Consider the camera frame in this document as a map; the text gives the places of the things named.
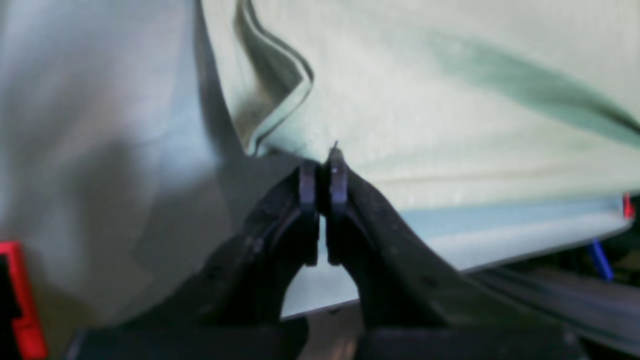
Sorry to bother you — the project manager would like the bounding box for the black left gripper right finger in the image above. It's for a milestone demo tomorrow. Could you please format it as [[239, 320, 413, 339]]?
[[325, 146, 588, 360]]

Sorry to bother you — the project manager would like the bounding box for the blue orange clamp front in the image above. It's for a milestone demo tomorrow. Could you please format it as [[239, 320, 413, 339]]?
[[586, 238, 614, 283]]

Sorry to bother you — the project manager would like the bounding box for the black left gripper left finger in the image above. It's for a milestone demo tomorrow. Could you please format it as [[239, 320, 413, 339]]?
[[65, 161, 319, 360]]

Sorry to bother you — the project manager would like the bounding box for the light green T-shirt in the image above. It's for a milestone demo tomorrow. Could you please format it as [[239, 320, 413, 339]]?
[[200, 0, 640, 213]]

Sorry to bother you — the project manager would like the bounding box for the red clamp left edge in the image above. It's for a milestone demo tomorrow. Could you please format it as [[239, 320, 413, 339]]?
[[0, 241, 50, 360]]

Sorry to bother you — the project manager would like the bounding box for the green table cloth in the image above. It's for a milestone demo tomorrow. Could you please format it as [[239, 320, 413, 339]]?
[[0, 0, 640, 321]]

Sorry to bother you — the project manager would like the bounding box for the red clamp edge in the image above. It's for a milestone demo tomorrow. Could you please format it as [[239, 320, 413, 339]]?
[[0, 241, 50, 360], [622, 193, 636, 221]]

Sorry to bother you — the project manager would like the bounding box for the red clamp back edge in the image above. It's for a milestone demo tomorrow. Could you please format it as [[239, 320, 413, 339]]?
[[622, 193, 636, 221]]

